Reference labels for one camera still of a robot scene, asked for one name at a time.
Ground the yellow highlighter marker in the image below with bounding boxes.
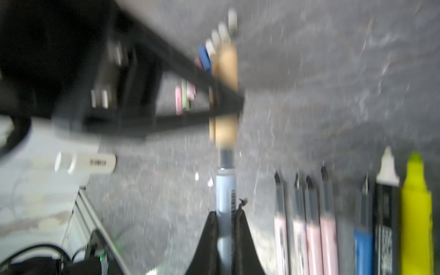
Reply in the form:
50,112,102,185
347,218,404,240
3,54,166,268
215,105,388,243
401,152,434,275

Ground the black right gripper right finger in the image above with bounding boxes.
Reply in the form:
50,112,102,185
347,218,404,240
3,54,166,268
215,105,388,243
234,199,265,275

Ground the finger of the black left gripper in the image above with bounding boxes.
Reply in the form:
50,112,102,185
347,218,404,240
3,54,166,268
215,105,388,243
54,13,245,138

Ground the purple capped pink pen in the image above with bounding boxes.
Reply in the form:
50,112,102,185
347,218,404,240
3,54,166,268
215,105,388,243
320,165,339,275

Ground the green pen cap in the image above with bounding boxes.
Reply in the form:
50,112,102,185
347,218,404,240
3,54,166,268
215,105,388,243
181,80,190,111

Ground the aluminium front rail frame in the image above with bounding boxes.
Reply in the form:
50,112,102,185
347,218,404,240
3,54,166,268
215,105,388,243
61,188,131,275

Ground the blue pen cap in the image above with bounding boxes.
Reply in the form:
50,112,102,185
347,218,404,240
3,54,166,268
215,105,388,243
198,45,212,74

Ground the light pink capped pen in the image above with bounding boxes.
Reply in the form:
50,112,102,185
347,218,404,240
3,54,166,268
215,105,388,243
274,171,289,275

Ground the green capped pink pen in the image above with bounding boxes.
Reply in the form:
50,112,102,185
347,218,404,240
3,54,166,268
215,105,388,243
292,173,309,275

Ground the white plastic bottle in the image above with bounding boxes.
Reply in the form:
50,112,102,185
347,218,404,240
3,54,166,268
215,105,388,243
54,152,117,175

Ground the black marker white cap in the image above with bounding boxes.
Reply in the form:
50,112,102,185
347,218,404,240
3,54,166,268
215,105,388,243
373,146,401,275

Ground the light pink pen cap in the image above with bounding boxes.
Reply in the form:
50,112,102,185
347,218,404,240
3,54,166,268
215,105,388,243
175,86,184,116

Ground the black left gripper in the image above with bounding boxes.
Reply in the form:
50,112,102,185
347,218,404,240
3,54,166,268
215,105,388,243
1,1,117,119

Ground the translucent yellow highlighter cap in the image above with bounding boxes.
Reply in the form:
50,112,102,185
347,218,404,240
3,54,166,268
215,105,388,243
212,29,222,49

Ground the purple pen cap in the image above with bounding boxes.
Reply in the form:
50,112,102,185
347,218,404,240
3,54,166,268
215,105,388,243
194,57,204,70

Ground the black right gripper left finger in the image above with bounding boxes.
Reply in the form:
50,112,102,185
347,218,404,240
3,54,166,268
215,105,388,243
185,212,219,275

